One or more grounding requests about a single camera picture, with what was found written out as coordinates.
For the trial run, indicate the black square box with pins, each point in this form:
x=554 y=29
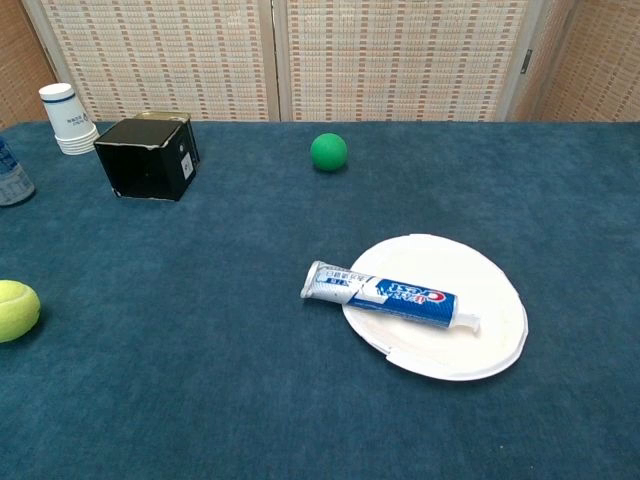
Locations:
x=142 y=162

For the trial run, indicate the stack of white paper cups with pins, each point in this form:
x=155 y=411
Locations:
x=70 y=120

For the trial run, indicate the blue table cloth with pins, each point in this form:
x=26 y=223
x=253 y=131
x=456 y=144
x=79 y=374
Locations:
x=250 y=350

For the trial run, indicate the green rubber ball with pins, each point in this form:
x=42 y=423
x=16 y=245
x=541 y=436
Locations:
x=328 y=151

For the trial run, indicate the blue white toothpaste tube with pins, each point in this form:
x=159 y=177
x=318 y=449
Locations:
x=400 y=296

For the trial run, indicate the yellow tennis ball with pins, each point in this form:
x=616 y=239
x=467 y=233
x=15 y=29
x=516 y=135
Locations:
x=12 y=310

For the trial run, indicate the white paper plate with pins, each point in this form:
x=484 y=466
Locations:
x=450 y=345

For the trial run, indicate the clear plastic water bottle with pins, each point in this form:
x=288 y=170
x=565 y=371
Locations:
x=12 y=182

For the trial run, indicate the woven folding screen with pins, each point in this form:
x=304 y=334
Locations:
x=350 y=60

